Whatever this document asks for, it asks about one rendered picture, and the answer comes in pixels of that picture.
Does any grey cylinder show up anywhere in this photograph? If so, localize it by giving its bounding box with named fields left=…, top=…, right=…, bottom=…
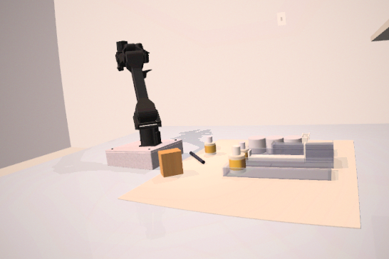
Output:
left=265, top=135, right=284, bottom=148
left=248, top=136, right=266, bottom=148
left=284, top=135, right=302, bottom=142

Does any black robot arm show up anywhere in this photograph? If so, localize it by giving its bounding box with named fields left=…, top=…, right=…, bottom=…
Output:
left=115, top=41, right=162, bottom=147

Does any orange wooden block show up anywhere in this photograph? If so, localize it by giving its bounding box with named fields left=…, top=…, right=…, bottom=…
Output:
left=158, top=148, right=183, bottom=178

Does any black rod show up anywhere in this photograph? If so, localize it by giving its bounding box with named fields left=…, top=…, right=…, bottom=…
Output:
left=190, top=152, right=205, bottom=164

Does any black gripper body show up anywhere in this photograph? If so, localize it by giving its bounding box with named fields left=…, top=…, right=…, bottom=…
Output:
left=136, top=43, right=147, bottom=78

